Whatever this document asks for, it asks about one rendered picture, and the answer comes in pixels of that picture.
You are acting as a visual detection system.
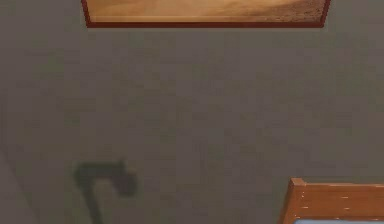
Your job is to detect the wooden bed with blue bedding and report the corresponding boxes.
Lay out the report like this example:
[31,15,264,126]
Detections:
[276,177,384,224]

